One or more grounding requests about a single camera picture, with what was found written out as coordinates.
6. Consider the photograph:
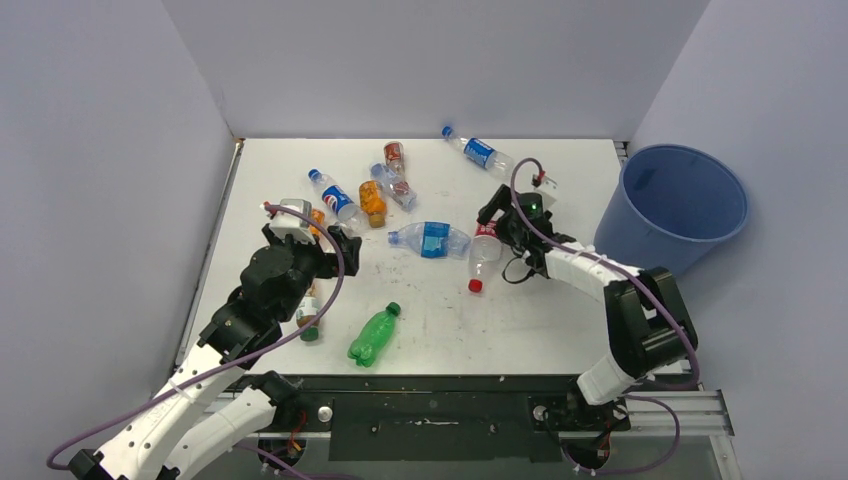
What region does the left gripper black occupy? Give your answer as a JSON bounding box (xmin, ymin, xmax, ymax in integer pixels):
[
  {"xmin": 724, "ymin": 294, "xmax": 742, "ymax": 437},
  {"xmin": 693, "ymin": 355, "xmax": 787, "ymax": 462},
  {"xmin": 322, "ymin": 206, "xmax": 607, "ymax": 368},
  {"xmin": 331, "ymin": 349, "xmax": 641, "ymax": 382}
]
[{"xmin": 264, "ymin": 223, "xmax": 359, "ymax": 323}]

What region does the red cap red label bottle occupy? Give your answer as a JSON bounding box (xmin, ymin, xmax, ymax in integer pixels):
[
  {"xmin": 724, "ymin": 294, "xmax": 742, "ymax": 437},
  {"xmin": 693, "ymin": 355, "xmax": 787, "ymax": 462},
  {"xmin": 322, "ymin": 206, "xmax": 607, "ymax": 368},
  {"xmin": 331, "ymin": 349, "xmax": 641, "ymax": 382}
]
[{"xmin": 468, "ymin": 220, "xmax": 502, "ymax": 294}]

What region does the crushed blue label bottle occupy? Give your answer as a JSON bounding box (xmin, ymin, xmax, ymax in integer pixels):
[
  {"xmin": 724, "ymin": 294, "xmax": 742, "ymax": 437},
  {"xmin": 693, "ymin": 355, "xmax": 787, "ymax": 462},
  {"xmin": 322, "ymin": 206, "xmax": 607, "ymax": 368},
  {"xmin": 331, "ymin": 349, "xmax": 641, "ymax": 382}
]
[{"xmin": 387, "ymin": 221, "xmax": 471, "ymax": 259}]

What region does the green plastic bottle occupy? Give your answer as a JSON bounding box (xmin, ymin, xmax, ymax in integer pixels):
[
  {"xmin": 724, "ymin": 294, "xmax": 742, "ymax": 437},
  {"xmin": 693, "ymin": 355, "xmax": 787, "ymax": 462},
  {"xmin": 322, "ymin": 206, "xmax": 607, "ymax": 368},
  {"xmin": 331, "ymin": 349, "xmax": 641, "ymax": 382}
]
[{"xmin": 347, "ymin": 302, "xmax": 401, "ymax": 368}]

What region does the blue plastic bin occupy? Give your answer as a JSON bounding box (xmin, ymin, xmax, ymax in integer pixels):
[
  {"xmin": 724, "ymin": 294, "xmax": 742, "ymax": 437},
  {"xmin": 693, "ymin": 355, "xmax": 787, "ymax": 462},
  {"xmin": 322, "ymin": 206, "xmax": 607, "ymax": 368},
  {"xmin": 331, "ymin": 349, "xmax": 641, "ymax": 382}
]
[{"xmin": 593, "ymin": 144, "xmax": 749, "ymax": 276}]

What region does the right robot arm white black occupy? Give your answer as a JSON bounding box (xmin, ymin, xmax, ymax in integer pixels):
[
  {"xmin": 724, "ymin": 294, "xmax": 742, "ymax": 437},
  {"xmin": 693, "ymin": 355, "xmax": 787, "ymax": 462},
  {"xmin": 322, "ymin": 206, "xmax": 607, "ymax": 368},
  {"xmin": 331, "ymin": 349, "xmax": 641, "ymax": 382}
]
[{"xmin": 477, "ymin": 184, "xmax": 698, "ymax": 428}]

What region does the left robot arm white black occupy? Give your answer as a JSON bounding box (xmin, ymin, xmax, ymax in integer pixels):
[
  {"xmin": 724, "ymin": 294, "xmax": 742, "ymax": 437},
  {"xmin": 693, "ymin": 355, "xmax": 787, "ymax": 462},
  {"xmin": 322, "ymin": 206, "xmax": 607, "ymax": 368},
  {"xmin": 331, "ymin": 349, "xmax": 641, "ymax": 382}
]
[{"xmin": 69, "ymin": 226, "xmax": 362, "ymax": 479}]

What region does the pepsi bottle blue label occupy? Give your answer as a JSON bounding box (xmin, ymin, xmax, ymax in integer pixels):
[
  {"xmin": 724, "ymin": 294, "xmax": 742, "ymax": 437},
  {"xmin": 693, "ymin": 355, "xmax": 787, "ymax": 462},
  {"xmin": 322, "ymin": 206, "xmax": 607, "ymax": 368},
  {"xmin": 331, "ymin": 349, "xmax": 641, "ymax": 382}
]
[{"xmin": 308, "ymin": 169, "xmax": 367, "ymax": 232}]

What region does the far blue label bottle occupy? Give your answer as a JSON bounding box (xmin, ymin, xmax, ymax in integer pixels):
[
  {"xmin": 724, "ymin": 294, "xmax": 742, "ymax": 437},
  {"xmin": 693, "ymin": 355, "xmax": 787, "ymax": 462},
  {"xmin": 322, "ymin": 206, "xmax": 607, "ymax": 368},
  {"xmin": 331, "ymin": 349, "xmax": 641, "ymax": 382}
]
[{"xmin": 441, "ymin": 126, "xmax": 514, "ymax": 176}]

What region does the orange juice bottle gold cap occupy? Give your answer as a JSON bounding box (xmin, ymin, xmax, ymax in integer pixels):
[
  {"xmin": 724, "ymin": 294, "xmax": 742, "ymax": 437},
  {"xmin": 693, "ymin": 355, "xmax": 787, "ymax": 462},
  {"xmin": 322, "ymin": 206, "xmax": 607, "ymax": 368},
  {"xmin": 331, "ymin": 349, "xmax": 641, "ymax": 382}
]
[{"xmin": 359, "ymin": 180, "xmax": 387, "ymax": 229}]

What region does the green cap tea bottle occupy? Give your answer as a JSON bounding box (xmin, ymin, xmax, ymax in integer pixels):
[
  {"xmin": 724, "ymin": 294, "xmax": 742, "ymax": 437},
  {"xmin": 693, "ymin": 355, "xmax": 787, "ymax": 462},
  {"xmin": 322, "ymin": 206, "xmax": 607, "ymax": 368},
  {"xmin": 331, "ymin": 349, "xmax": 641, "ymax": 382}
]
[{"xmin": 295, "ymin": 283, "xmax": 321, "ymax": 342}]

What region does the crushed clear bottle blue cap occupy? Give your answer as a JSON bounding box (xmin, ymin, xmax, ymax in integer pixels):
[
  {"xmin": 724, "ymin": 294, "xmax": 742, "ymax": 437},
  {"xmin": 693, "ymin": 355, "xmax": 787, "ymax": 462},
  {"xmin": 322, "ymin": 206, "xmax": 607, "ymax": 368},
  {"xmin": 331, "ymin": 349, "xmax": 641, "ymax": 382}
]
[{"xmin": 369, "ymin": 163, "xmax": 417, "ymax": 212}]

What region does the red label small bottle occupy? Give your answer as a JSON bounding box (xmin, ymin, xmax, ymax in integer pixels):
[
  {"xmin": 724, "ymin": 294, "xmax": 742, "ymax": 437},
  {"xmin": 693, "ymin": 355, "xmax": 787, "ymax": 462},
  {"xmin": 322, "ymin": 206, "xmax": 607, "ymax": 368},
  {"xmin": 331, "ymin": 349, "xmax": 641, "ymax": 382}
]
[{"xmin": 382, "ymin": 141, "xmax": 405, "ymax": 177}]

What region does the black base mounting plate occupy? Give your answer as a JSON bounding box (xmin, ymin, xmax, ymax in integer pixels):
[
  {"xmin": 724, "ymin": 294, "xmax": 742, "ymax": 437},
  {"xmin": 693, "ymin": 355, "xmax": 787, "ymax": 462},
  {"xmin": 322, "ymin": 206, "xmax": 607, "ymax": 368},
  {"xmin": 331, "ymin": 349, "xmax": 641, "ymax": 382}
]
[{"xmin": 258, "ymin": 375, "xmax": 639, "ymax": 463}]

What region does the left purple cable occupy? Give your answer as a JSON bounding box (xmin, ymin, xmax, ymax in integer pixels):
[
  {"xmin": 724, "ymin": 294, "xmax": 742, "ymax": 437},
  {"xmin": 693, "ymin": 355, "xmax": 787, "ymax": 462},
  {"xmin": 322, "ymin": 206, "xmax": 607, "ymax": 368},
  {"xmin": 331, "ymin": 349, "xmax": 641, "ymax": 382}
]
[{"xmin": 46, "ymin": 202, "xmax": 348, "ymax": 480}]

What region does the purple cable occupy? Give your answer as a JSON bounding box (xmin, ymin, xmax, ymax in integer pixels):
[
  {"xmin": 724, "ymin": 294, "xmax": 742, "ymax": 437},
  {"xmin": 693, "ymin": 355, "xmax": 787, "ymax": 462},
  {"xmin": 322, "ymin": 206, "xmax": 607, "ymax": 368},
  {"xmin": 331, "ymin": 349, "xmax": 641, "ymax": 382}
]
[
  {"xmin": 508, "ymin": 157, "xmax": 702, "ymax": 478},
  {"xmin": 46, "ymin": 202, "xmax": 348, "ymax": 480}
]

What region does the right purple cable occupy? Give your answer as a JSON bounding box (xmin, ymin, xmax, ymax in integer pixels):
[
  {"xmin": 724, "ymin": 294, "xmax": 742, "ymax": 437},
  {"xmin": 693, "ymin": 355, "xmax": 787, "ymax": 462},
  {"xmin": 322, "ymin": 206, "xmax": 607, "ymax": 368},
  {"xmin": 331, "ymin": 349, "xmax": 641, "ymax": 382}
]
[{"xmin": 508, "ymin": 157, "xmax": 702, "ymax": 478}]

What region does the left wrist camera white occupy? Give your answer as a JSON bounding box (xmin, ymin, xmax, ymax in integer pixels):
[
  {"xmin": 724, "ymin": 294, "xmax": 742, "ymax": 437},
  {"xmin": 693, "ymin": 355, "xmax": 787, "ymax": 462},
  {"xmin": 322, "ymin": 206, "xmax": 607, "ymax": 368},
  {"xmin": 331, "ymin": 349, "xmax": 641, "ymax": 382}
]
[{"xmin": 263, "ymin": 199, "xmax": 316, "ymax": 244}]

